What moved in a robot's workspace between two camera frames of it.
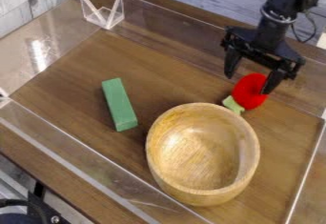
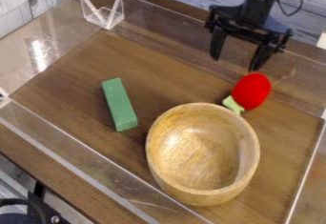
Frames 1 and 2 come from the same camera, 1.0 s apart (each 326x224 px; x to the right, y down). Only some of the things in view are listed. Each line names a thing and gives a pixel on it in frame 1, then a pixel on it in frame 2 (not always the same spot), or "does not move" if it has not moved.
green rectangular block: (122, 109) does not move
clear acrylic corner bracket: (103, 17) does not move
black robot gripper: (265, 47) -> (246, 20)
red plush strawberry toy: (246, 92) does not move
